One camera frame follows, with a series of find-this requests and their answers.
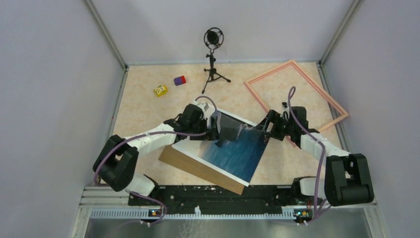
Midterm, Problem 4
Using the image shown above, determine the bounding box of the black microphone on tripod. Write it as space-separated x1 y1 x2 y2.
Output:
202 27 231 94

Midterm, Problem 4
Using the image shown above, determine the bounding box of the purple red toy block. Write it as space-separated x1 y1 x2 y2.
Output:
173 75 186 86

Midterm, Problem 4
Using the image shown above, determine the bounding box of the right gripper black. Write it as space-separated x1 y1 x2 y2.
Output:
254 110 295 141

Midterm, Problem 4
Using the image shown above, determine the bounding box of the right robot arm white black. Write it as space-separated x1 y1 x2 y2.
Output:
255 107 374 206

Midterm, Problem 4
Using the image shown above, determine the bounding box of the brown cardboard backing board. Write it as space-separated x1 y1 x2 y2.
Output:
158 146 245 195

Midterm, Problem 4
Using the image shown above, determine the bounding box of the yellow owl toy block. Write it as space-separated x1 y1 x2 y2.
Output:
153 85 168 97

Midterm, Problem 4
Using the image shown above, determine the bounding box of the blue landscape photo print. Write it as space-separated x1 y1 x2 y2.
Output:
172 110 269 186

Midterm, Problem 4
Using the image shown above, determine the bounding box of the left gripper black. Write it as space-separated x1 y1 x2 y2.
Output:
189 116 220 141

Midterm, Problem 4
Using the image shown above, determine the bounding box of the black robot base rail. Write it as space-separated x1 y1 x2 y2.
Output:
128 185 313 215

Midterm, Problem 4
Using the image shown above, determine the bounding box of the pink wooden picture frame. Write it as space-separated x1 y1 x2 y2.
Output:
244 60 349 146

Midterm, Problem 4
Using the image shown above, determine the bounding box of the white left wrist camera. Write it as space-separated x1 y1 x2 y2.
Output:
196 102 215 119

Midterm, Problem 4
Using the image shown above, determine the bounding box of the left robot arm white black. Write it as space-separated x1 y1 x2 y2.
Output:
93 103 221 205

